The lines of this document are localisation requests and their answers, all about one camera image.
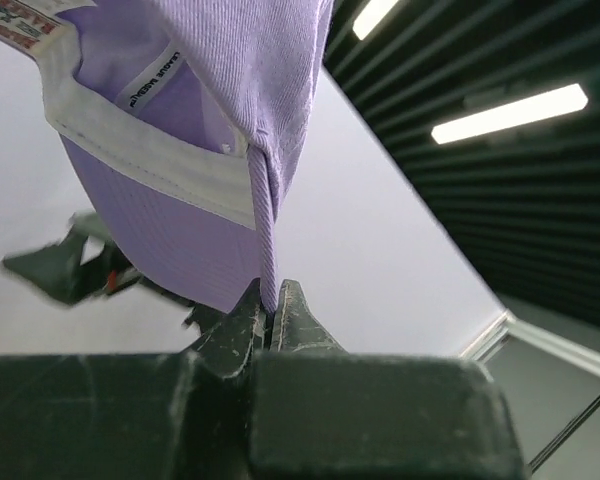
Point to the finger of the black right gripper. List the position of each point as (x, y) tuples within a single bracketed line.
[(72, 269)]

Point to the lavender baseball cap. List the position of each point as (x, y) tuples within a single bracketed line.
[(184, 122)]

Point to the ceiling light strip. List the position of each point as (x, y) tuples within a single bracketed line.
[(543, 106), (373, 12)]

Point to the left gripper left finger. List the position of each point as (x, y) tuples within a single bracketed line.
[(227, 340)]

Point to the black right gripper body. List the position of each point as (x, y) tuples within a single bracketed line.
[(145, 295)]

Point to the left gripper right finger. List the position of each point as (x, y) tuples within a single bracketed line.
[(295, 329)]

